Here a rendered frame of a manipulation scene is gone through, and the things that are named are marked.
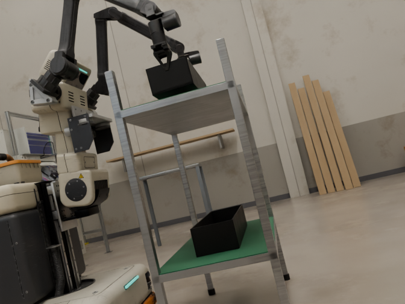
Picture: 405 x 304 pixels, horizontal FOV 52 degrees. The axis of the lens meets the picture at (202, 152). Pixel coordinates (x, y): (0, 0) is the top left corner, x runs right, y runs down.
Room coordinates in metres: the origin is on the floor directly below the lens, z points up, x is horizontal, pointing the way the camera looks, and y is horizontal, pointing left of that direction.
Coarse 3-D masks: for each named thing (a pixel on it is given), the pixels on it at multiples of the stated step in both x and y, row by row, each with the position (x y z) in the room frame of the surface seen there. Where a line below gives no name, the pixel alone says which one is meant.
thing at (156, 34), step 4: (156, 32) 1.59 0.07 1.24; (160, 32) 1.59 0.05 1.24; (152, 36) 1.60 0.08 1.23; (156, 36) 1.59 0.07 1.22; (160, 36) 1.59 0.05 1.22; (164, 36) 1.60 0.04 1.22; (152, 40) 1.61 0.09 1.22; (156, 40) 1.59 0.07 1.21; (160, 40) 1.59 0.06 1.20; (164, 40) 1.60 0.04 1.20; (156, 44) 1.57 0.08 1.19; (160, 44) 1.57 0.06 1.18; (164, 44) 1.56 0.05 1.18; (168, 44) 1.61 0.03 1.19; (152, 48) 1.57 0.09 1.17; (156, 48) 1.60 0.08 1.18; (160, 48) 1.61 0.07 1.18
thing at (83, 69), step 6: (48, 54) 1.88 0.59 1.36; (48, 60) 1.87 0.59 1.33; (42, 66) 1.88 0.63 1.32; (48, 66) 1.87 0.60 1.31; (78, 66) 1.91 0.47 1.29; (84, 66) 1.97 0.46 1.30; (42, 72) 1.88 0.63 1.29; (84, 72) 2.00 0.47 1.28; (90, 72) 2.05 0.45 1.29; (78, 78) 1.97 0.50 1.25; (84, 78) 2.03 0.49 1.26; (72, 84) 1.95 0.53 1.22; (78, 84) 2.01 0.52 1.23; (84, 84) 2.06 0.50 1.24
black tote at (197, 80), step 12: (180, 60) 1.61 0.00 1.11; (156, 72) 1.62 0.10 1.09; (168, 72) 1.61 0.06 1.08; (180, 72) 1.61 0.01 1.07; (192, 72) 1.67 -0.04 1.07; (156, 84) 1.62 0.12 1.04; (168, 84) 1.61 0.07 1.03; (180, 84) 1.61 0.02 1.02; (192, 84) 1.62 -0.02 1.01; (204, 84) 2.08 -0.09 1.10; (156, 96) 1.64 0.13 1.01; (168, 96) 1.70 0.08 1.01
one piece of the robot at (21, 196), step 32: (0, 192) 1.74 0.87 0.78; (32, 192) 1.89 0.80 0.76; (0, 224) 1.74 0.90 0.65; (32, 224) 1.84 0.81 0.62; (0, 256) 1.75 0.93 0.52; (32, 256) 1.79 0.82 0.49; (64, 256) 1.95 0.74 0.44; (0, 288) 1.75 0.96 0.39; (32, 288) 1.75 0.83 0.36; (64, 288) 1.94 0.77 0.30
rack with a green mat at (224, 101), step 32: (224, 64) 1.41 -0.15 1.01; (192, 96) 1.43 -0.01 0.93; (224, 96) 1.53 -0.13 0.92; (160, 128) 1.98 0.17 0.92; (192, 128) 2.28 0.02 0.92; (128, 160) 1.47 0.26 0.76; (256, 160) 2.27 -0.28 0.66; (256, 192) 1.41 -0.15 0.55; (192, 224) 2.34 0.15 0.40; (256, 224) 2.11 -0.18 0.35; (192, 256) 1.66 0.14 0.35; (224, 256) 1.51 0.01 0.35; (256, 256) 1.42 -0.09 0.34; (160, 288) 1.47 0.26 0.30
